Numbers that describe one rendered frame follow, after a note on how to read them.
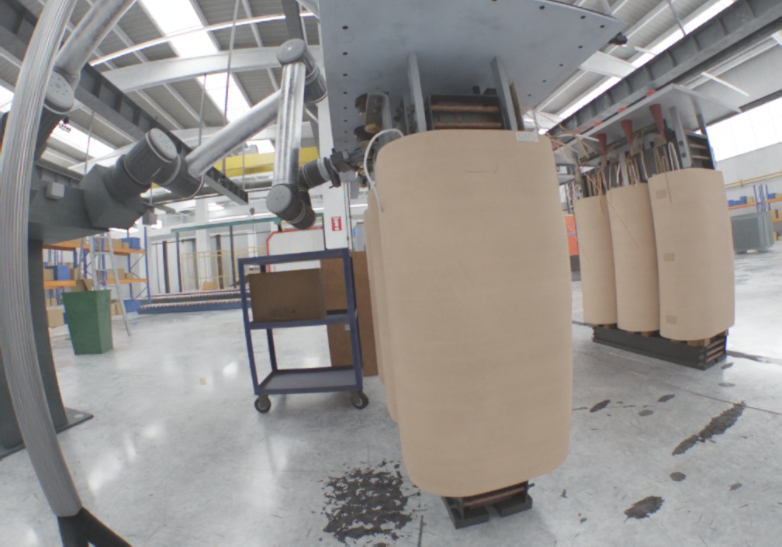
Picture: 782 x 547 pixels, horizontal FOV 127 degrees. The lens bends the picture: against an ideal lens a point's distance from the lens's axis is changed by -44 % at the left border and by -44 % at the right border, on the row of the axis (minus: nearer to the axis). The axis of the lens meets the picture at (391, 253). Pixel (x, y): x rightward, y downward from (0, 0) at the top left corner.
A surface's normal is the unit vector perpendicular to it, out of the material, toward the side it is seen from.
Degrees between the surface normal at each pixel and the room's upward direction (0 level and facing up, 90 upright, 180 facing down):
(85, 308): 94
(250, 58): 90
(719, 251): 90
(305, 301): 90
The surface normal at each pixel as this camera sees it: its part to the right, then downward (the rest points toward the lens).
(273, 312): 0.09, -0.04
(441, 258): -0.22, -0.01
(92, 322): 0.40, 0.00
